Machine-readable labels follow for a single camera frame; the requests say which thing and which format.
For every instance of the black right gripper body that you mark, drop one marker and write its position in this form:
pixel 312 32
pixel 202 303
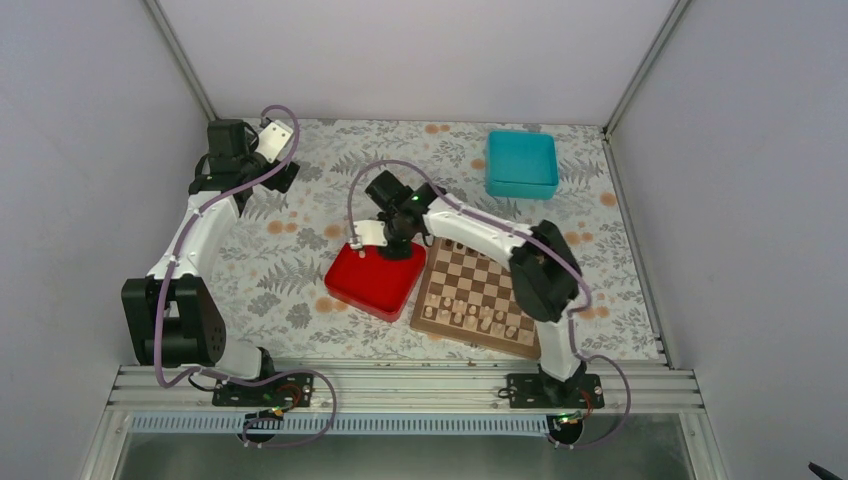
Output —
pixel 404 250

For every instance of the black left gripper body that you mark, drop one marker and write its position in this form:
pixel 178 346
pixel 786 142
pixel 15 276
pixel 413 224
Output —
pixel 280 185

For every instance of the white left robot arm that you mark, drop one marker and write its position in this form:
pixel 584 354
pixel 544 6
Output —
pixel 174 324

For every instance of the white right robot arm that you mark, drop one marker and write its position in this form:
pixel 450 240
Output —
pixel 546 278

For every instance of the red square plastic tray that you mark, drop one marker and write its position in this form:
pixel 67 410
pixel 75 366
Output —
pixel 373 284

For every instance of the wooden chessboard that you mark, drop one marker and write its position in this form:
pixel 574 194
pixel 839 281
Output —
pixel 472 286

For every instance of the floral patterned table mat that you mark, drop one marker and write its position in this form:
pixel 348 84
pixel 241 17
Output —
pixel 267 281

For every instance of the teal square plastic bin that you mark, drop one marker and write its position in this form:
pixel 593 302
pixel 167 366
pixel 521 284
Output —
pixel 521 164

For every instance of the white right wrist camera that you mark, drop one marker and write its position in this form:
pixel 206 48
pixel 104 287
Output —
pixel 368 233

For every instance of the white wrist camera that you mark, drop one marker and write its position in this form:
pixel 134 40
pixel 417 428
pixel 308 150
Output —
pixel 368 233
pixel 273 139

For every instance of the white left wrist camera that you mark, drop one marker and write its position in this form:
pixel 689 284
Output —
pixel 273 139

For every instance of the aluminium corner frame post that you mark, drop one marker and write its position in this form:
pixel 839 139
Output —
pixel 179 55

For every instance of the aluminium front rail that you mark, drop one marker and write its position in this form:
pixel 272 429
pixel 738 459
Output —
pixel 405 419

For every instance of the right aluminium frame post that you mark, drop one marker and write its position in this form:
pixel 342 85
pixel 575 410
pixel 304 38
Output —
pixel 668 27

